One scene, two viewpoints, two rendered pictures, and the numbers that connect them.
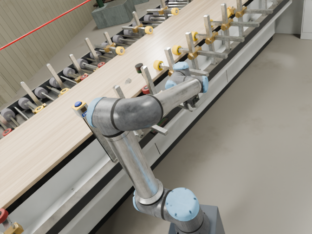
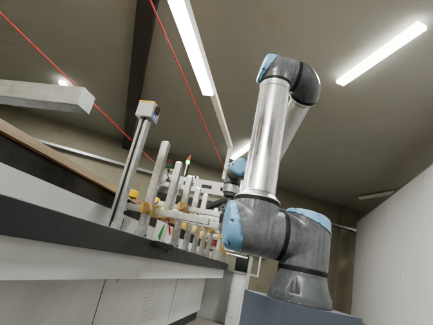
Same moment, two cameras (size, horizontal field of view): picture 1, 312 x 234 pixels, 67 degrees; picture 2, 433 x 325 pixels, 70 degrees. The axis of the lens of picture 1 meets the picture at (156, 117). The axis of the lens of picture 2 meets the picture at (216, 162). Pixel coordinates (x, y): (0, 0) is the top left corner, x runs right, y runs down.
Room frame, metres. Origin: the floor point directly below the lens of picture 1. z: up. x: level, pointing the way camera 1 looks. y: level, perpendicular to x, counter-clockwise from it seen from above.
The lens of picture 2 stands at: (0.12, 0.98, 0.65)
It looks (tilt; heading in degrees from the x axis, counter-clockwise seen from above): 18 degrees up; 315
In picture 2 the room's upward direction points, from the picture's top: 12 degrees clockwise
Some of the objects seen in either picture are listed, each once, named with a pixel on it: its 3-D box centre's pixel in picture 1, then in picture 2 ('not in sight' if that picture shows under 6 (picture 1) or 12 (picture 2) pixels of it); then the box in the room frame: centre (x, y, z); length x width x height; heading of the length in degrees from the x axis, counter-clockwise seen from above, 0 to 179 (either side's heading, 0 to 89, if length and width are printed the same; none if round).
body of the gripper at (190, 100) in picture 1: (189, 94); (229, 205); (1.21, -0.25, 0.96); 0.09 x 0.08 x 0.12; 32
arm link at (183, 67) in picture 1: (182, 73); (233, 175); (1.21, -0.25, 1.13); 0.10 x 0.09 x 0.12; 140
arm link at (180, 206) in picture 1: (183, 208); (303, 239); (0.60, 0.05, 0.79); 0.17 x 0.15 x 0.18; 50
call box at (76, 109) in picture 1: (81, 109); (147, 113); (1.19, 0.38, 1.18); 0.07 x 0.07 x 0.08; 32
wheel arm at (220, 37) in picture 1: (216, 37); not in sight; (1.84, -0.74, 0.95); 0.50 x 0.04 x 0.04; 32
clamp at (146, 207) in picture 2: not in sight; (149, 209); (1.34, 0.14, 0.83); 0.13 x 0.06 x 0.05; 122
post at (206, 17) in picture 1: (210, 42); (199, 224); (1.85, -0.69, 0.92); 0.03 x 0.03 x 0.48; 32
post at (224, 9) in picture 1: (226, 29); (205, 230); (1.98, -0.90, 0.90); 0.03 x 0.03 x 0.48; 32
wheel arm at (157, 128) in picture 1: (144, 122); (163, 213); (1.29, 0.09, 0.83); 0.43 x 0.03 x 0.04; 32
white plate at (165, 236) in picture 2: not in sight; (163, 233); (1.42, -0.04, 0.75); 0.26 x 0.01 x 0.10; 122
